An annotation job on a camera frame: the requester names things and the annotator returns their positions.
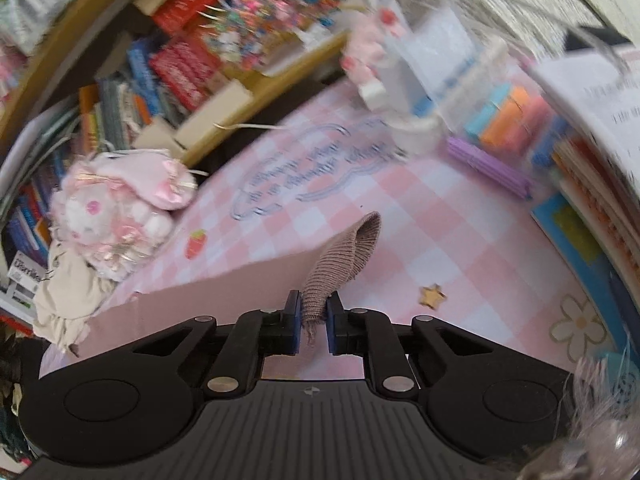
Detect small pink plush figure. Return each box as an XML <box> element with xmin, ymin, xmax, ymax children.
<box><xmin>340</xmin><ymin>7</ymin><xmax>416</xmax><ymax>111</ymax></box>

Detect purple pencil case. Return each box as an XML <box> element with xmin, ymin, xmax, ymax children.
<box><xmin>445</xmin><ymin>135</ymin><xmax>535</xmax><ymax>202</ymax></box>

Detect pink white plush toy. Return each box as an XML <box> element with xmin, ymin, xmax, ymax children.
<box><xmin>49</xmin><ymin>147</ymin><xmax>199</xmax><ymax>282</ymax></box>

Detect taupe knitted cloth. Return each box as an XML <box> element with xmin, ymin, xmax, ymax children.
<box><xmin>299</xmin><ymin>212</ymin><xmax>383</xmax><ymax>346</ymax></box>

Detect stack of open books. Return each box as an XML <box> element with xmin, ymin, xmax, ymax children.
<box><xmin>527</xmin><ymin>42</ymin><xmax>640</xmax><ymax>301</ymax></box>

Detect blue book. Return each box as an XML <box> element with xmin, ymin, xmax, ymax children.
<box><xmin>530</xmin><ymin>191</ymin><xmax>632</xmax><ymax>356</ymax></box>

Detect row of colourful books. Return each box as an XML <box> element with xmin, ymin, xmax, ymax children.
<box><xmin>0</xmin><ymin>35</ymin><xmax>166</xmax><ymax>281</ymax></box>

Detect pink checkered desk mat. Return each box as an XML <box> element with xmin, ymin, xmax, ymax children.
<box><xmin>105</xmin><ymin>79</ymin><xmax>631</xmax><ymax>381</ymax></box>

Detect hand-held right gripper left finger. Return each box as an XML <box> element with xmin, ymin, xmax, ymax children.
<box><xmin>131</xmin><ymin>290</ymin><xmax>303</xmax><ymax>393</ymax></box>

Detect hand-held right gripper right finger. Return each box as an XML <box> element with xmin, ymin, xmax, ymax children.
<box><xmin>325</xmin><ymin>290</ymin><xmax>497</xmax><ymax>394</ymax></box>

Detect beige crumpled cloth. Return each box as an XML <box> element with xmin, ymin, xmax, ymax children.
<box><xmin>32</xmin><ymin>240</ymin><xmax>117</xmax><ymax>358</ymax></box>

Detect red boxes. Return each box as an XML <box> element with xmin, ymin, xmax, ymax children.
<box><xmin>149</xmin><ymin>0</ymin><xmax>261</xmax><ymax>111</ymax></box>

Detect wooden bookshelf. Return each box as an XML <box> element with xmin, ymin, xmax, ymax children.
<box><xmin>0</xmin><ymin>0</ymin><xmax>371</xmax><ymax>171</ymax></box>

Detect colourful toy figures display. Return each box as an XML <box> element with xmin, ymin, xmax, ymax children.
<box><xmin>197</xmin><ymin>0</ymin><xmax>351</xmax><ymax>68</ymax></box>

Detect plain pink board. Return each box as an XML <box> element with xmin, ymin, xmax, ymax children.
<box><xmin>39</xmin><ymin>249</ymin><xmax>326</xmax><ymax>381</ymax></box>

